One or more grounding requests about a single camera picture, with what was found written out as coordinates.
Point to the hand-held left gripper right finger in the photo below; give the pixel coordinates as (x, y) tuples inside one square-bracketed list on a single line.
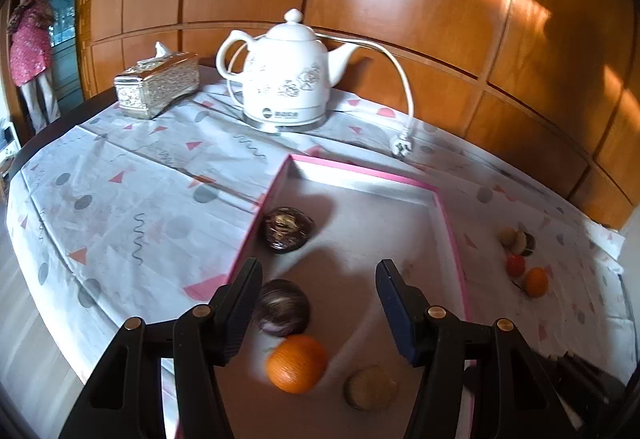
[(395, 314)]

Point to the silver embossed tissue box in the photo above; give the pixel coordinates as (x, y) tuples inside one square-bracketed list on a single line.
[(155, 86)]

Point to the large orange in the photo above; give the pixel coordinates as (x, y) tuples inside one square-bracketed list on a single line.
[(296, 364)]

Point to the dark round avocado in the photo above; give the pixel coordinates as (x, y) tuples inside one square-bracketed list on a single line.
[(282, 311)]

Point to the small orange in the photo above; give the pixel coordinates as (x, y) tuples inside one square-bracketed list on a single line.
[(536, 281)]

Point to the patterned white tablecloth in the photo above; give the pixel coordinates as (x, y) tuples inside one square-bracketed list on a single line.
[(125, 199)]

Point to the small brown kiwi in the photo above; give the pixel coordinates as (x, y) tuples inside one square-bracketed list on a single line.
[(508, 237)]

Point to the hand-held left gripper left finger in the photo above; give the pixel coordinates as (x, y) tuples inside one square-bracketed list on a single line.
[(235, 314)]

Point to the white ceramic electric kettle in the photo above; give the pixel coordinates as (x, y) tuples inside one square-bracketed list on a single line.
[(285, 74)]

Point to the dark lumpy fruit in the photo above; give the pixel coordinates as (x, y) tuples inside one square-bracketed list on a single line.
[(287, 229)]

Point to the dark brown wooden chair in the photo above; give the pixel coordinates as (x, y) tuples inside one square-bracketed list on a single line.
[(580, 374)]

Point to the round beige cookie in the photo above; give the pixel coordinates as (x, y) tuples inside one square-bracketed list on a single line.
[(370, 386)]

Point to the red tomato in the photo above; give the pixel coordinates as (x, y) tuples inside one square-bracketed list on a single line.
[(515, 264)]

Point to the pink-rimmed shallow box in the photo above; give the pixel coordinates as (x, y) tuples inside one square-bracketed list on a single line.
[(360, 229)]

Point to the glass balcony door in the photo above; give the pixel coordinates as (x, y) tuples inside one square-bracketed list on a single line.
[(65, 29)]

